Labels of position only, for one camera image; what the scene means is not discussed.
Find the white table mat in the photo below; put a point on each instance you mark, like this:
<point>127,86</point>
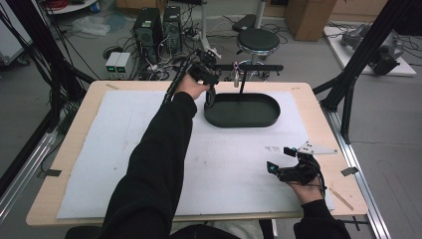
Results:
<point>99,149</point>

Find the clear plastic bag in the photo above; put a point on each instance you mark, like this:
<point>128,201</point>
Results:
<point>91,26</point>

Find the dark tape piece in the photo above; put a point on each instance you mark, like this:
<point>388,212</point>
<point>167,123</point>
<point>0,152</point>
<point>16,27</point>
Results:
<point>53,173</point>
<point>349,171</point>

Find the black round stool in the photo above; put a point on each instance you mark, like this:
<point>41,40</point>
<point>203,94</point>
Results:
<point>258,40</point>

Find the white round table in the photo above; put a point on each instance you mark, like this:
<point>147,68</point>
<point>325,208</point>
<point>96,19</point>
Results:
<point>73,6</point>

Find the aluminium rail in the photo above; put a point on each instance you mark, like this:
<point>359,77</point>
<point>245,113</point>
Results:
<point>361,186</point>
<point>23,176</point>

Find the person's left hand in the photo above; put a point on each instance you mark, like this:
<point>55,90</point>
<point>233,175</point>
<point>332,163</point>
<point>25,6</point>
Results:
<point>190,88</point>

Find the white metal pole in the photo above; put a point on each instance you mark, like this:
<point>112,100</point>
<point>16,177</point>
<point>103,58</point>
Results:
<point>204,30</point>

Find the black computer tower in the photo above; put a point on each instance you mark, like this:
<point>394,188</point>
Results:
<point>147,33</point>
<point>172,30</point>

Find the person's lap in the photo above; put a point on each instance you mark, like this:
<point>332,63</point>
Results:
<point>232,230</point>

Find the black oval tray key rack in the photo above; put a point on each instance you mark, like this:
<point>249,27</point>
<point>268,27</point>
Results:
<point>242,111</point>

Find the tan tape piece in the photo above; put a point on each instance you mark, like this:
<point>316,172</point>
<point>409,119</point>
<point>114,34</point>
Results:
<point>112,86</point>

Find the white floor board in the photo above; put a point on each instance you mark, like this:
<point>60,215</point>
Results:
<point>345,56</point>

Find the black metal frame strut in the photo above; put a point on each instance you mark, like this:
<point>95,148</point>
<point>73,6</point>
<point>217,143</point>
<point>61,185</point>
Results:
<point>40,43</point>
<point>365,49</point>

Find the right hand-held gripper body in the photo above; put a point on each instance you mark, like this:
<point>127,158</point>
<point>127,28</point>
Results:
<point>298,172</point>

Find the person's right hand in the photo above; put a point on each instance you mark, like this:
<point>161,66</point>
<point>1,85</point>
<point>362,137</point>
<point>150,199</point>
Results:
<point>308,192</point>

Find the thin wooden stick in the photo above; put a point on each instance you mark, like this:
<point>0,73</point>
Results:
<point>341,199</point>

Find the grey device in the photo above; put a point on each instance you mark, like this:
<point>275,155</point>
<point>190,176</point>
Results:
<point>353,36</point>

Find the grey power supply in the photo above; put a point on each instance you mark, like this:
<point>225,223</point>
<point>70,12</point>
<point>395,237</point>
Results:
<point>112,64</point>
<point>124,64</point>

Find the cardboard box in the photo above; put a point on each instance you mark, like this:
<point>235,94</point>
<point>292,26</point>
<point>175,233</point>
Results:
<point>308,20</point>

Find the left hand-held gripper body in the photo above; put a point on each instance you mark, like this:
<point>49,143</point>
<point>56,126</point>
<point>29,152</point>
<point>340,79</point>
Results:
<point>205,74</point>

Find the black device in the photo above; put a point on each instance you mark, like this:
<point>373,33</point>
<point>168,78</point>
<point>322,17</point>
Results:
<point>386,58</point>

